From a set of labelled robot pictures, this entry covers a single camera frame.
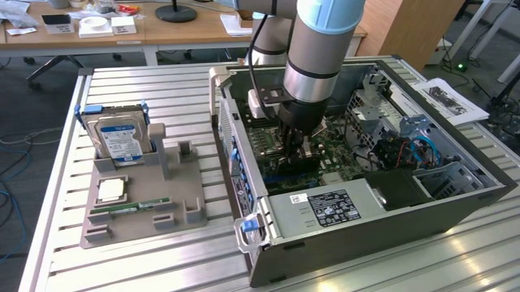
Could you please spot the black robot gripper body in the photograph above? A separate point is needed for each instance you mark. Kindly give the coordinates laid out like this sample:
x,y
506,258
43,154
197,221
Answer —
x,y
303,117

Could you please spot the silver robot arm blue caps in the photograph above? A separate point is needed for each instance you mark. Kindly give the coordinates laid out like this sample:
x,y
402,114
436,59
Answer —
x,y
321,51

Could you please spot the CPU socket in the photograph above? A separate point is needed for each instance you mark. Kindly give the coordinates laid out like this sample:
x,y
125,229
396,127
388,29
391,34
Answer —
x,y
277,138

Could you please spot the metal socket cover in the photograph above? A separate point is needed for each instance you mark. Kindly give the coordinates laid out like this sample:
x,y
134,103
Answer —
x,y
321,127

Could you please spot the green Dell motherboard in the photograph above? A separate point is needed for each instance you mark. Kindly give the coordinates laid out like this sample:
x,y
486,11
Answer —
x,y
337,164

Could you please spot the blue slot retention clip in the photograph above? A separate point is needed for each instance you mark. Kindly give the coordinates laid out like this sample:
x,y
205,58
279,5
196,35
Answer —
x,y
240,168
235,155

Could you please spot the silver chipset heatsink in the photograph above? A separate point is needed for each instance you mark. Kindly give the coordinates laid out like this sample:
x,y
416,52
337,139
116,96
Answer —
x,y
336,179

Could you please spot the metal disk bay cage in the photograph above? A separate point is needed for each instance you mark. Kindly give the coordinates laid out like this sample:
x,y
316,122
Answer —
x,y
366,121

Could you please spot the grey power supply unit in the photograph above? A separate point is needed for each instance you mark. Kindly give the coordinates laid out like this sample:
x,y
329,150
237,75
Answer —
x,y
292,219

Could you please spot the blue case release latch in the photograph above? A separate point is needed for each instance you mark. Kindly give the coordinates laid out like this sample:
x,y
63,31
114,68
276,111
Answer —
x,y
249,226

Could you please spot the loose white papers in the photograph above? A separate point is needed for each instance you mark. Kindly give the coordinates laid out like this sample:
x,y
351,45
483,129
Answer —
x,y
232,27

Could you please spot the printed paper stack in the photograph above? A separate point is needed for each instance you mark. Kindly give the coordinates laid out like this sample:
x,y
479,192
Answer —
x,y
451,100

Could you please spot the grey plastic parts rack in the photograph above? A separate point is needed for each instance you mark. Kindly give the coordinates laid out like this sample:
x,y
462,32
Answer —
x,y
142,182

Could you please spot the wooden cabinet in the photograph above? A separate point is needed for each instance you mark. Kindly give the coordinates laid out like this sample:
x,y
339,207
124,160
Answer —
x,y
407,30

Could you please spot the dark grey open PC case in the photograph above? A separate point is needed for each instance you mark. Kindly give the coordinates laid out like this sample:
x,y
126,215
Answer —
x,y
366,249

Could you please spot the wooden office desk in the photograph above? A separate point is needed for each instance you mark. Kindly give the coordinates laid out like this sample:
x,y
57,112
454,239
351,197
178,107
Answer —
x,y
49,41
182,33

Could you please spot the small metal drive bay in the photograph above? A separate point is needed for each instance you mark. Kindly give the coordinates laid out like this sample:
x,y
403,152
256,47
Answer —
x,y
451,182

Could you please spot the hard disk in blue caddy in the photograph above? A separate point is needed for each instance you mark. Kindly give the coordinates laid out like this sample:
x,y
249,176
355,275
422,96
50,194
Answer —
x,y
120,140

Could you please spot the green RAM stick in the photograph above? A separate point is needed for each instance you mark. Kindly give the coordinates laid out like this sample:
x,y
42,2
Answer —
x,y
130,207

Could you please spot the black round lamp base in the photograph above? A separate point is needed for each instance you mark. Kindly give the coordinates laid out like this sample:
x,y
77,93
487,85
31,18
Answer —
x,y
176,13

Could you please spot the silver CPU chip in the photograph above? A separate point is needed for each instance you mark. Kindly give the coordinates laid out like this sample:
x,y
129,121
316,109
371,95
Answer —
x,y
112,191

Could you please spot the plain white box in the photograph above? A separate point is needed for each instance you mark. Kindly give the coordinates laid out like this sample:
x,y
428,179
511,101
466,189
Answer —
x,y
124,25

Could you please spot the white tape roll on box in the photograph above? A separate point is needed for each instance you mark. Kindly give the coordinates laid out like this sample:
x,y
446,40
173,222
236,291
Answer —
x,y
96,27

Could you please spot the black chair base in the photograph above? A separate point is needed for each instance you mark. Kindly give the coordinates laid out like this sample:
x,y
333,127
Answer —
x,y
49,68

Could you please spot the white box with black top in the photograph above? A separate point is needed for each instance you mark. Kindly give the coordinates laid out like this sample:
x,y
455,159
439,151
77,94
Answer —
x,y
58,24

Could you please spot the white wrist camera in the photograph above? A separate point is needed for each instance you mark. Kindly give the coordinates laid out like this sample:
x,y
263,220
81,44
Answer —
x,y
257,105

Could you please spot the white table frame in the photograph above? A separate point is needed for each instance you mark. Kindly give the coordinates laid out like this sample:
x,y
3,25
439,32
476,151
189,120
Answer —
x,y
491,30

